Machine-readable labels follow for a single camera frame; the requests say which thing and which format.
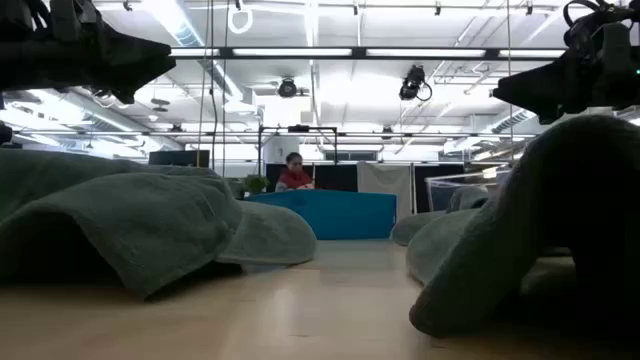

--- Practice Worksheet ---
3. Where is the black ceiling camera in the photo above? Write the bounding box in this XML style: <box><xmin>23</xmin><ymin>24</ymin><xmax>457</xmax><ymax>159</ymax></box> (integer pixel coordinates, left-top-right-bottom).
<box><xmin>277</xmin><ymin>77</ymin><xmax>299</xmax><ymax>99</ymax></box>
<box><xmin>398</xmin><ymin>64</ymin><xmax>434</xmax><ymax>103</ymax></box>

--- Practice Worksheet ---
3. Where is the black overhead beam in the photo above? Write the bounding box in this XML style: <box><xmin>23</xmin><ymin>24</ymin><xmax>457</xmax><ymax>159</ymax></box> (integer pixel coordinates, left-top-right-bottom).
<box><xmin>169</xmin><ymin>46</ymin><xmax>567</xmax><ymax>62</ymax></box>

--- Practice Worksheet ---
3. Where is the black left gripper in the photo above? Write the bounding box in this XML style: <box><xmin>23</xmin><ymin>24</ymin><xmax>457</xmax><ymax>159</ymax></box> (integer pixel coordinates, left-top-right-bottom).
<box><xmin>0</xmin><ymin>0</ymin><xmax>177</xmax><ymax>105</ymax></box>

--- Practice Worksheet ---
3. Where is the white cable loop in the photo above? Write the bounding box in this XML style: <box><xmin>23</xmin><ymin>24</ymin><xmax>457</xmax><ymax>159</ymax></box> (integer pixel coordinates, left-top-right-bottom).
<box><xmin>227</xmin><ymin>4</ymin><xmax>254</xmax><ymax>36</ymax></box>

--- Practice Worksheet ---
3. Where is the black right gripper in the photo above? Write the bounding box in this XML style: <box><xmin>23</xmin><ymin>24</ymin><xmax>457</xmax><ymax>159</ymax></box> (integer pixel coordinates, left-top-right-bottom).
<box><xmin>493</xmin><ymin>19</ymin><xmax>640</xmax><ymax>125</ymax></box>

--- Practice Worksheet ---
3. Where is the black computer monitor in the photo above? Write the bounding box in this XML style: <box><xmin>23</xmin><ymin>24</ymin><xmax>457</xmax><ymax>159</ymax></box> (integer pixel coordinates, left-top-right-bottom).
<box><xmin>148</xmin><ymin>149</ymin><xmax>211</xmax><ymax>168</ymax></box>

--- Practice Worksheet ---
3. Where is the grey-green terry cloth cap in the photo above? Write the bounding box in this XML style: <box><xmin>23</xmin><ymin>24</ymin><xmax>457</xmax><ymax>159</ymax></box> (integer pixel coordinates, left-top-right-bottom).
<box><xmin>390</xmin><ymin>185</ymin><xmax>490</xmax><ymax>247</ymax></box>

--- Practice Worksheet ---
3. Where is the small background potted plant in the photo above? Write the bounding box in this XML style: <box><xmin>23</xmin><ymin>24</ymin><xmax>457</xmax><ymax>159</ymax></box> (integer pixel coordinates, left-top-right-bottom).
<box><xmin>241</xmin><ymin>173</ymin><xmax>271</xmax><ymax>197</ymax></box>

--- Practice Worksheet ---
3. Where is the white hanging cloth panel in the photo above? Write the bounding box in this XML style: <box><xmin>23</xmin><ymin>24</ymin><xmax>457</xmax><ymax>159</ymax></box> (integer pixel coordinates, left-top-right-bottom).
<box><xmin>356</xmin><ymin>160</ymin><xmax>415</xmax><ymax>222</ymax></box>

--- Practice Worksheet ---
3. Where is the maroon terry cloth cap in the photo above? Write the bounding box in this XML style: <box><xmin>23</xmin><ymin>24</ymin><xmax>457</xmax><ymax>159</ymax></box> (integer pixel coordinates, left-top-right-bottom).
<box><xmin>405</xmin><ymin>114</ymin><xmax>640</xmax><ymax>339</ymax></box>
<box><xmin>0</xmin><ymin>147</ymin><xmax>318</xmax><ymax>301</ymax></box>

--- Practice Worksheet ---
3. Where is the clear plastic container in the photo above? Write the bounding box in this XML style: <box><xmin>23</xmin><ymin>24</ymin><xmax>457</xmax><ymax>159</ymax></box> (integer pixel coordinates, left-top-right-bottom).
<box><xmin>424</xmin><ymin>169</ymin><xmax>512</xmax><ymax>214</ymax></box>

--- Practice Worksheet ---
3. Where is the person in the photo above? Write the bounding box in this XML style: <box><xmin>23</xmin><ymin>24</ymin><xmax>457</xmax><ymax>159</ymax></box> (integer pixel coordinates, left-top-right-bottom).
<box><xmin>274</xmin><ymin>151</ymin><xmax>316</xmax><ymax>193</ymax></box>

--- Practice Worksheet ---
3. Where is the blue plastic bin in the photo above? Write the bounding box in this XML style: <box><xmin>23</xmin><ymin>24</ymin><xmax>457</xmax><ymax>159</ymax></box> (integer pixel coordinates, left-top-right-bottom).
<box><xmin>244</xmin><ymin>188</ymin><xmax>398</xmax><ymax>242</ymax></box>

